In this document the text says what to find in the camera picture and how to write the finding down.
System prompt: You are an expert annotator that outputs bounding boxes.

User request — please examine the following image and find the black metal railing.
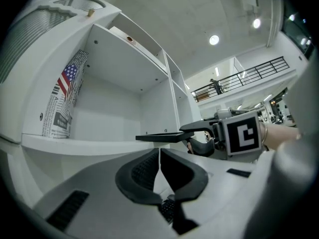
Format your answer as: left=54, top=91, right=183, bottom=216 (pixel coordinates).
left=190, top=56, right=291, bottom=103

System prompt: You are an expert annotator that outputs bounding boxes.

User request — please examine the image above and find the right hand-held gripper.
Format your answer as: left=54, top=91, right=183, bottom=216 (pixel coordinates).
left=179, top=115, right=263, bottom=160

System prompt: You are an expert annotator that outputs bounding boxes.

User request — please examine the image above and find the person's right forearm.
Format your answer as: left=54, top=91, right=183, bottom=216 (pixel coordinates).
left=260, top=124, right=303, bottom=151

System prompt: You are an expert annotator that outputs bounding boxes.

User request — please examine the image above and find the white shelving cabinet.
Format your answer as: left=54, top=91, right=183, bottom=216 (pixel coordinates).
left=0, top=0, right=202, bottom=234

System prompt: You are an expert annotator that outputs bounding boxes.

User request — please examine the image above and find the ribbed glass cabinet door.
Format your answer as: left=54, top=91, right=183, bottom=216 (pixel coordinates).
left=0, top=0, right=108, bottom=144

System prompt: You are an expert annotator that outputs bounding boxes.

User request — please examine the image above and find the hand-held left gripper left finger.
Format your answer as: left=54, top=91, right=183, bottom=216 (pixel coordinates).
left=115, top=148, right=161, bottom=206

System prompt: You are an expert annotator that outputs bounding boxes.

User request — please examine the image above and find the black framed picture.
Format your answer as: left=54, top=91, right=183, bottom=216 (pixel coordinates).
left=135, top=131, right=190, bottom=143

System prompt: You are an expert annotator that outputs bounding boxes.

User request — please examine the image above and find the white shelf cabinet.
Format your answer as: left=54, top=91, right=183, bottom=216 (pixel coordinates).
left=21, top=23, right=180, bottom=157

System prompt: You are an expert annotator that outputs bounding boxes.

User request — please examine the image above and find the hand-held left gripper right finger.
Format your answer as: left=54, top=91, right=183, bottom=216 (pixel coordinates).
left=159, top=148, right=209, bottom=235

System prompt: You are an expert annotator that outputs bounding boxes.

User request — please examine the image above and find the flag print book box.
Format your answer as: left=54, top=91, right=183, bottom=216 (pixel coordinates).
left=40, top=49, right=89, bottom=139

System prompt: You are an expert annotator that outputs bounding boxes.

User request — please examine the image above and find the thin gold bracelet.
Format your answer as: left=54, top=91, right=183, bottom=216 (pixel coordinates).
left=260, top=122, right=269, bottom=144

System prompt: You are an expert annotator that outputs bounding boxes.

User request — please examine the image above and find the black keyboard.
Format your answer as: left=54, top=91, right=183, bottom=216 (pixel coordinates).
left=159, top=197, right=175, bottom=224

